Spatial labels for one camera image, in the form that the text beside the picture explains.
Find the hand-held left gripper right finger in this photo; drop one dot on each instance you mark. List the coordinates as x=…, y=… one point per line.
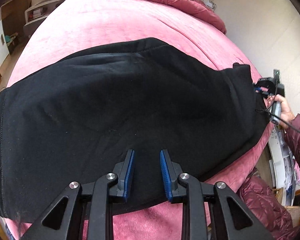
x=164, y=175

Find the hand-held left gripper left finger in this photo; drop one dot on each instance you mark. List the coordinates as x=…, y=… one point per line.
x=130, y=172

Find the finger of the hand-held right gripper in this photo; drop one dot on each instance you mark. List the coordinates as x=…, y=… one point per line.
x=261, y=90

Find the black pants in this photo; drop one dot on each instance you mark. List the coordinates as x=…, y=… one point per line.
x=115, y=100

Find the person's right hand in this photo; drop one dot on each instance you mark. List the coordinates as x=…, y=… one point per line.
x=287, y=112

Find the white printed storage box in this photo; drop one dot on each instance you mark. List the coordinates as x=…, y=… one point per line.
x=282, y=160

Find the person's maroon jacket torso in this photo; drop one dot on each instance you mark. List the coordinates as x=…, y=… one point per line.
x=262, y=205

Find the pink bed blanket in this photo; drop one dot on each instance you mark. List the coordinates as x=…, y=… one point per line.
x=115, y=20

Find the white nightstand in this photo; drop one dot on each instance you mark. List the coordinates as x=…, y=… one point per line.
x=37, y=11

